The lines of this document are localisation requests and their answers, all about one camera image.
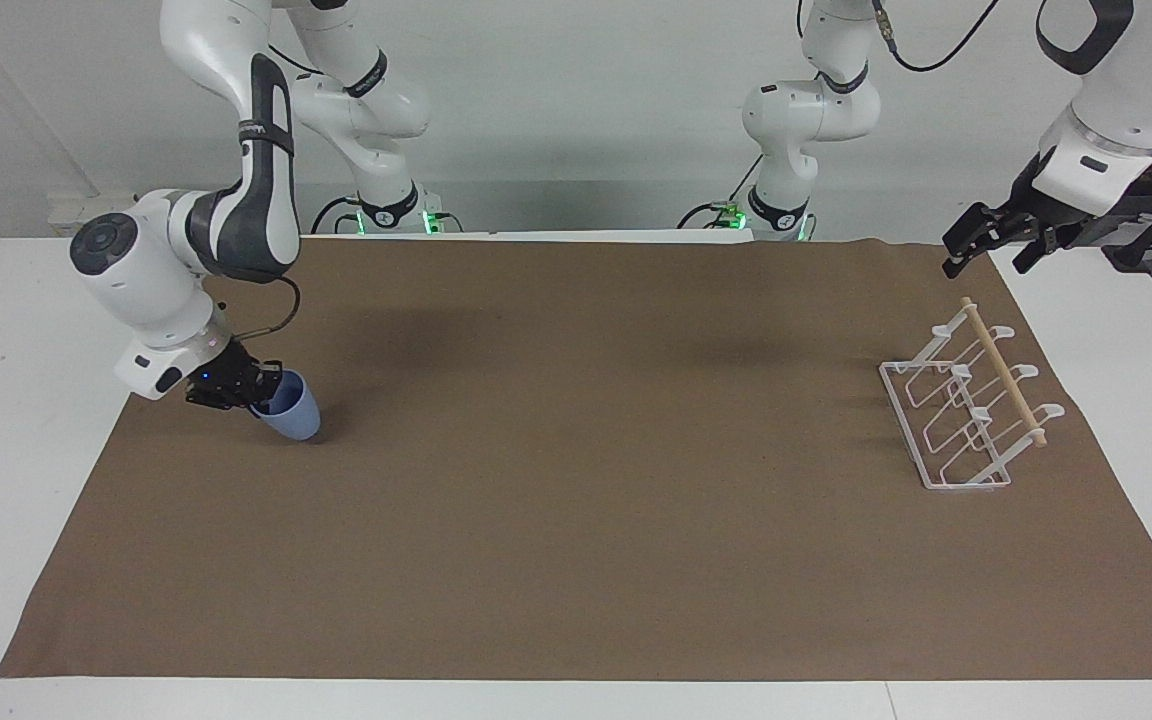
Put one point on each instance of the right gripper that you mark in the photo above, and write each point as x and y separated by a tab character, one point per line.
218	376

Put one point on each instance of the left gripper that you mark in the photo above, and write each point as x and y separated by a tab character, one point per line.
1044	205

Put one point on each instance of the blue cup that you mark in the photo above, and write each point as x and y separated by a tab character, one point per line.
292	408

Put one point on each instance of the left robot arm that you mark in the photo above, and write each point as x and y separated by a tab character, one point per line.
1126	90

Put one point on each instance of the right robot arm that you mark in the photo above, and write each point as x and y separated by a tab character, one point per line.
236	215

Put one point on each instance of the black stand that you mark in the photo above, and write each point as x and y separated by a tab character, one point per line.
1151	225

